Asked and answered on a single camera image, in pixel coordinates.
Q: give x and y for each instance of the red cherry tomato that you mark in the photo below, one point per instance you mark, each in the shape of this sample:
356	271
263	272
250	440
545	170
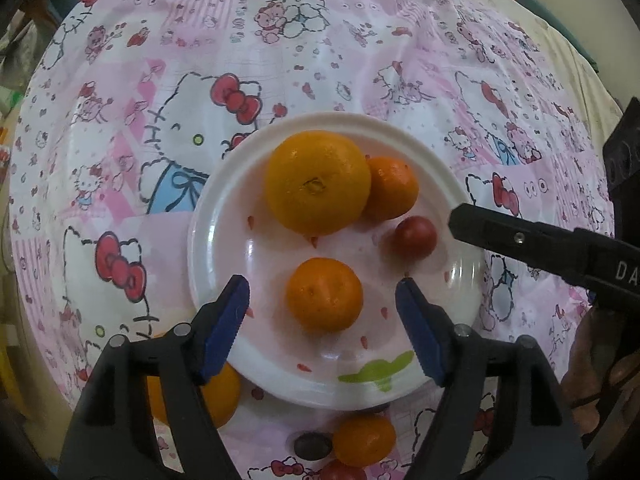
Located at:
342	473
415	237

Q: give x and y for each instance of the large orange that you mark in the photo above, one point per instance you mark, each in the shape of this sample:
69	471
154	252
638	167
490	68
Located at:
222	402
317	182

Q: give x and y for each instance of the pink printed blanket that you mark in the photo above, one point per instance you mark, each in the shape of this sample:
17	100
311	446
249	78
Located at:
150	110

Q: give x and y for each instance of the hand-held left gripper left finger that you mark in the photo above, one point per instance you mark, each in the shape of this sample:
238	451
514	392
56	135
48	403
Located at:
225	332

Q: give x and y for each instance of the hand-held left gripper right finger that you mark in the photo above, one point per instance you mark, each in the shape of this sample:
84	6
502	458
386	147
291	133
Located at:
420	332

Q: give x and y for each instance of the person's right hand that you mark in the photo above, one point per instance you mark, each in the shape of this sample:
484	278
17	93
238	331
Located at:
585	360

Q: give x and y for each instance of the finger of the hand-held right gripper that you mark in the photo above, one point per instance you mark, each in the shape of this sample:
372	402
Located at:
500	232
625	160

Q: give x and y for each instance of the cream quilt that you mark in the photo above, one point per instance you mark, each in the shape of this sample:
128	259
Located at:
550	25

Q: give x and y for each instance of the white plastic plate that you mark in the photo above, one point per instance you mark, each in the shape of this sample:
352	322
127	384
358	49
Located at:
240	240

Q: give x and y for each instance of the dark purple cherry tomato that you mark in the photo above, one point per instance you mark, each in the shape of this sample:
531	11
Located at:
312	446

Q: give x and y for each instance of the small mandarin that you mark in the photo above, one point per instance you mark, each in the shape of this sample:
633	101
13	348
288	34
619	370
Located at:
364	439
324	294
395	187

